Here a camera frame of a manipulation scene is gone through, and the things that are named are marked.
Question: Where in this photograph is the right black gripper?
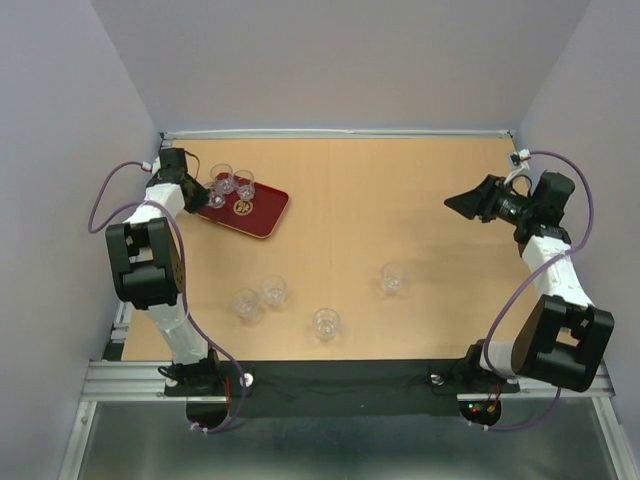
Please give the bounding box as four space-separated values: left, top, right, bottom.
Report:
443 174 535 226

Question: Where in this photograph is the clear glass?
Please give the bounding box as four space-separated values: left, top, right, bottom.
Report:
379 262 408 295
311 308 342 342
206 182 226 209
260 275 288 309
231 288 262 324
210 163 235 195

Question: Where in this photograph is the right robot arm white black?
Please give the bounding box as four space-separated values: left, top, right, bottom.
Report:
444 172 614 392

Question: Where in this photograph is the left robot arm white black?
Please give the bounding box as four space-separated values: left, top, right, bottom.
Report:
105 147 223 394

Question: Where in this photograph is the red rectangular tray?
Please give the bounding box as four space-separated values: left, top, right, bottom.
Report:
197 183 289 239

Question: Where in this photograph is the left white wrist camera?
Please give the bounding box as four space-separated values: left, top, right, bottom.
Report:
140 156 161 176

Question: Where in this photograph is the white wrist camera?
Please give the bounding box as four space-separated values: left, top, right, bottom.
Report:
504 149 531 185
140 156 161 176

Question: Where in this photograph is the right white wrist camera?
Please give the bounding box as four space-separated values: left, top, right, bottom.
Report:
504 149 531 185

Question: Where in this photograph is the aluminium back rail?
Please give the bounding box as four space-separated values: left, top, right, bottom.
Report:
160 128 513 141

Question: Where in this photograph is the aluminium rail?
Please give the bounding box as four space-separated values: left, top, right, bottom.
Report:
80 361 615 402
87 160 151 361
160 128 513 141

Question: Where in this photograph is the aluminium left rail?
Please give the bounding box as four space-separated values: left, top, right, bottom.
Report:
87 160 151 361

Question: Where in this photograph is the aluminium front rail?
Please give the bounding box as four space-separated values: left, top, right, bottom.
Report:
80 361 615 402

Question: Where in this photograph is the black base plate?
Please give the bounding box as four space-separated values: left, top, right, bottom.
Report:
158 358 519 418

